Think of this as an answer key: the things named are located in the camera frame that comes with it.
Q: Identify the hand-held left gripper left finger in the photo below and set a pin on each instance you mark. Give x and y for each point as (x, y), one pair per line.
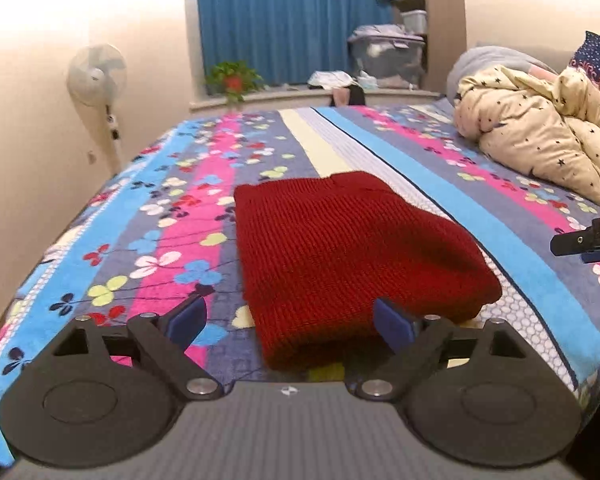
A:
(187, 322)

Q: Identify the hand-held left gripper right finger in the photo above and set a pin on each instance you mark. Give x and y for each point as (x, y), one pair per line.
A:
(392, 325)

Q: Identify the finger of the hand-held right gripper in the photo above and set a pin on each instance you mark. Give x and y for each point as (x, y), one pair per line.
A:
(575, 242)

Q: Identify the red knitted sweater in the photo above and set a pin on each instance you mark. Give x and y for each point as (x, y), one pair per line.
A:
(340, 250)

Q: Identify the pile of white clothes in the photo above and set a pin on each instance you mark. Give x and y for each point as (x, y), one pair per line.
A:
(330, 79)

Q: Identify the floral striped bed sheet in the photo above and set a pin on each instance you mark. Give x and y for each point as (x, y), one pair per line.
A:
(145, 210)

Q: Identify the cream star-print duvet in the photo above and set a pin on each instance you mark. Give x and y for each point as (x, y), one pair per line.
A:
(530, 125)

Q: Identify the grey pillow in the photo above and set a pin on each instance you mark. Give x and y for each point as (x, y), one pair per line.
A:
(480, 60)

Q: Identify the black and pink bag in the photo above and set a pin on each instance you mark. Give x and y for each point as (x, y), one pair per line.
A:
(355, 96)

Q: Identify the wooden shelf unit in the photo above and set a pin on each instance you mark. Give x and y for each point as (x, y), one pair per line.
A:
(445, 35)

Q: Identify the potted green plant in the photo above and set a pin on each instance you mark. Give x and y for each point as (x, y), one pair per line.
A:
(232, 77)

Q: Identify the white standing fan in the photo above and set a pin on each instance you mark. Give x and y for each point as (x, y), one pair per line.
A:
(97, 72)

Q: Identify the small white storage box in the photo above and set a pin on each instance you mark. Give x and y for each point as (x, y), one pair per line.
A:
(414, 20)

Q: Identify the blue curtain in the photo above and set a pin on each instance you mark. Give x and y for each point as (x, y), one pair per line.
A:
(290, 15)

